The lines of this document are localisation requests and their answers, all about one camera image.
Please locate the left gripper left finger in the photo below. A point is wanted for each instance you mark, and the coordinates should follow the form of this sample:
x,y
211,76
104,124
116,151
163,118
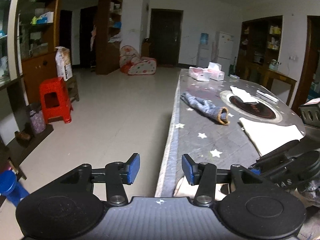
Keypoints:
x,y
124,172

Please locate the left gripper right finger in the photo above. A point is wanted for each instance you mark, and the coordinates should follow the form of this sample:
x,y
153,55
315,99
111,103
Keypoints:
x,y
203,173

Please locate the cream white garment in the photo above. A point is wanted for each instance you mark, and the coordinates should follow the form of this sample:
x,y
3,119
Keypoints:
x,y
269,137

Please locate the blue knitted sock cloth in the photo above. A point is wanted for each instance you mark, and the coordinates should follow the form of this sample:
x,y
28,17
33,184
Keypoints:
x,y
206,108

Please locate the round black induction cooktop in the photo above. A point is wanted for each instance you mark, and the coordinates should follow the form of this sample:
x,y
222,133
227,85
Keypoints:
x,y
259,110

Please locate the white remote control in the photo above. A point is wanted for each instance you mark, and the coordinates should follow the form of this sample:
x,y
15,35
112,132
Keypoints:
x,y
268,96

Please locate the white paper tissue sheet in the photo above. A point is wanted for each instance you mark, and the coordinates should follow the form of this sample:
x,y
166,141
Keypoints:
x,y
243,95

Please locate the dark wooden side table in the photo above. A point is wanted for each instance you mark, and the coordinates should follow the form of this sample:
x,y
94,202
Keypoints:
x,y
268,76

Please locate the small pink tissue pack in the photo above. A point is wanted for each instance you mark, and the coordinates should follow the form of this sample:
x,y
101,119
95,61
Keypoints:
x,y
199,74

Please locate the red plastic stool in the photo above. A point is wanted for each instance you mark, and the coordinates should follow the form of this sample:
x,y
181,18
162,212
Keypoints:
x,y
55,101

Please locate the pink white tissue box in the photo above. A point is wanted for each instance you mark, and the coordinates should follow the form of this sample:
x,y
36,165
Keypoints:
x,y
215,71

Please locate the glass kettle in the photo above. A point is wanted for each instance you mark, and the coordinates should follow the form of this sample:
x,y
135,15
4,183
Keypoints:
x,y
274,64

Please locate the floral kids sofa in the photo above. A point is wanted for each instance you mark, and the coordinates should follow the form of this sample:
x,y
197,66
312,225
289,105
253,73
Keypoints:
x,y
131,63

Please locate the water dispenser with blue bottle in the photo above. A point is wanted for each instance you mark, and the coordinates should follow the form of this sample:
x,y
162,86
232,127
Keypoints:
x,y
204,52

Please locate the white refrigerator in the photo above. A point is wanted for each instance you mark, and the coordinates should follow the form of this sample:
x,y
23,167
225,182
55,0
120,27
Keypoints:
x,y
223,50

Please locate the white paper bag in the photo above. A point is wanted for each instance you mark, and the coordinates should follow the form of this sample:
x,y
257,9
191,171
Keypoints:
x,y
63,63

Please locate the dark wooden door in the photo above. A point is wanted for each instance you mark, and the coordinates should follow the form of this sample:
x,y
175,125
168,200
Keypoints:
x,y
165,36

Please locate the wooden display cabinet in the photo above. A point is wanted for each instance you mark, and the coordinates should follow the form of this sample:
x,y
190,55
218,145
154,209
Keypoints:
x,y
29,40

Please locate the dark wall shelf cabinet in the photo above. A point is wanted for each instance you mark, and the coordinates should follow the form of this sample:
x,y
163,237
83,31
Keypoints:
x,y
260,41

